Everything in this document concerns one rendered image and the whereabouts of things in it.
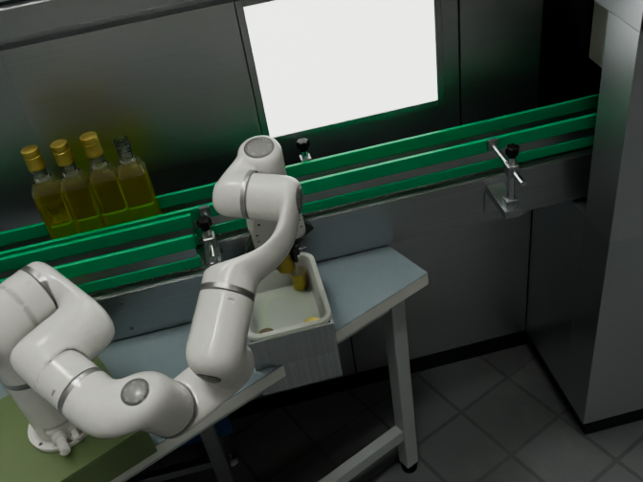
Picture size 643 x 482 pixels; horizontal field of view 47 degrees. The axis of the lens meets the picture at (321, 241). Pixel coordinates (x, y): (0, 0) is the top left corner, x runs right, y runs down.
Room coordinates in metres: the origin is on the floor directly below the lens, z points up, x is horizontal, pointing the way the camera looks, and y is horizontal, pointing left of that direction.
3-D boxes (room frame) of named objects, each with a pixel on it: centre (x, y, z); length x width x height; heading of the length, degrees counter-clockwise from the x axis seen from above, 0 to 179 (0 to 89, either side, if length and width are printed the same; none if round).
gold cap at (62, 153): (1.31, 0.48, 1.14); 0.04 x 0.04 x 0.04
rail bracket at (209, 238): (1.21, 0.22, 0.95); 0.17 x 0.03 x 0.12; 6
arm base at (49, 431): (0.88, 0.51, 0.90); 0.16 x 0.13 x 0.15; 26
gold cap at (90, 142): (1.32, 0.42, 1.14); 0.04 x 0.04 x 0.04
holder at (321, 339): (1.15, 0.10, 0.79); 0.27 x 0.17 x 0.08; 6
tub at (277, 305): (1.12, 0.10, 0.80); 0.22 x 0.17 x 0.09; 6
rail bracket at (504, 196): (1.27, -0.41, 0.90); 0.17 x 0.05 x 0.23; 6
